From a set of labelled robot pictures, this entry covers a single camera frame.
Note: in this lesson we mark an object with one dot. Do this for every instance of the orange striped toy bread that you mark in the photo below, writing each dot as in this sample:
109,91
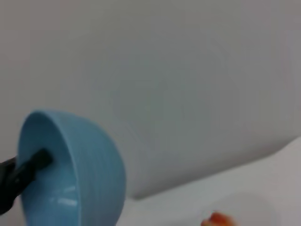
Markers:
218,219

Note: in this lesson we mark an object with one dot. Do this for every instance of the blue bowl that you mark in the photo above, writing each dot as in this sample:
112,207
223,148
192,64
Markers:
94,164

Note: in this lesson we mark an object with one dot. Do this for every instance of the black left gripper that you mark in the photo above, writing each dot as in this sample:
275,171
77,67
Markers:
8,181

